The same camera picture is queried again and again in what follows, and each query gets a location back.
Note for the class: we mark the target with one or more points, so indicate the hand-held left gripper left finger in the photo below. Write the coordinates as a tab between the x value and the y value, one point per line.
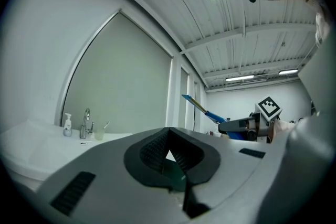
153	152

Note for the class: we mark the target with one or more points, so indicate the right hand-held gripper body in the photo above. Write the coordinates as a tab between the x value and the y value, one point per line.
263	118

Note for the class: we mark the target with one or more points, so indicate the long ceiling tube light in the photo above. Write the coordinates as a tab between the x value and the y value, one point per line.
240	78
288	71

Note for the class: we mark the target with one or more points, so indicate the person's right forearm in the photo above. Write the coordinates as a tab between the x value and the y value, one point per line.
284	127

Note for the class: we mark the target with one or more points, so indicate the white ceiling air vent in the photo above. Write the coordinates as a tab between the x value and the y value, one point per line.
256	78

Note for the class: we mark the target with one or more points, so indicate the blue squeegee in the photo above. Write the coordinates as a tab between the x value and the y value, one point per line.
212	116

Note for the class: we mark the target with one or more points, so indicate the white washbasin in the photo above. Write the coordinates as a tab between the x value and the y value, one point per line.
34	149

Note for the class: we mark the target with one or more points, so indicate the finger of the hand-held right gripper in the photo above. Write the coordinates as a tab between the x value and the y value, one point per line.
235	125

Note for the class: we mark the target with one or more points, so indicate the wide grey window blind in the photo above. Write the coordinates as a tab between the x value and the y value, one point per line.
123	81

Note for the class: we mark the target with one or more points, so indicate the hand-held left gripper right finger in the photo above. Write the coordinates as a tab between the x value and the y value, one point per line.
187	150

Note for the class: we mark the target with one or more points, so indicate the white toothbrush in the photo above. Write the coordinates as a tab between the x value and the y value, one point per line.
106	124

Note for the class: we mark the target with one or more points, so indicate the person's beige sweater torso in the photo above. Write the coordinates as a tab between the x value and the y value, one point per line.
319	15

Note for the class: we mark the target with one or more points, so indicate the narrow grey window blind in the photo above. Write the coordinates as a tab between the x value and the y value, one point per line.
183	99

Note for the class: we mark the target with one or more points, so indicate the white soap pump bottle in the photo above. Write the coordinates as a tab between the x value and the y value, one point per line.
67	127

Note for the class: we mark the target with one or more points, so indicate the translucent plastic cup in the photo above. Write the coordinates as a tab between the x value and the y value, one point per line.
99	134

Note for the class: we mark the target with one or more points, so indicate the chrome faucet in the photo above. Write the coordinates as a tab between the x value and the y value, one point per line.
85	126

